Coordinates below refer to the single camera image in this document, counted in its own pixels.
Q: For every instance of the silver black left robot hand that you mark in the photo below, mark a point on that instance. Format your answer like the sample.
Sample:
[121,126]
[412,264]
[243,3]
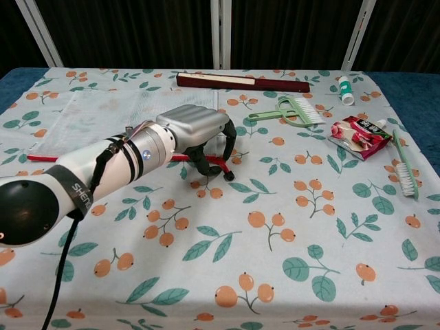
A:
[196,123]

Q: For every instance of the white mesh zipper pouch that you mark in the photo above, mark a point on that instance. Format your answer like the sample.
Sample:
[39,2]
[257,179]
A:
[103,113]

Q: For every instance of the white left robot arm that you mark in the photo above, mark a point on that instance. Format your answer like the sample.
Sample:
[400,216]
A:
[103,161]

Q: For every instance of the green wide-head bristle brush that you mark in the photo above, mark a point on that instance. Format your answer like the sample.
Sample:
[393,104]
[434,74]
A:
[261,115]

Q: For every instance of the dark red folded fan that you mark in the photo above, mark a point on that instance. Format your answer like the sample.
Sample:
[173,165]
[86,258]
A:
[275,85]

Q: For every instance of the black pleated curtain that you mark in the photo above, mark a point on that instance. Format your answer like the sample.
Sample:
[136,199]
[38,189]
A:
[120,34]

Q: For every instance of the fruit and leaf print tablecloth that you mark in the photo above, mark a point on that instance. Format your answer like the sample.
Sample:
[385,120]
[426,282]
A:
[220,258]

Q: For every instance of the white green glue stick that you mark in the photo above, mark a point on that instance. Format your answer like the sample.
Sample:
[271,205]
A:
[344,90]

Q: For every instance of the red snack packet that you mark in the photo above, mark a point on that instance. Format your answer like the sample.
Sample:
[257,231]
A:
[361,137]

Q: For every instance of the white slanted frame post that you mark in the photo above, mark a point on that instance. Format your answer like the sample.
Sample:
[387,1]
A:
[38,31]
[357,34]

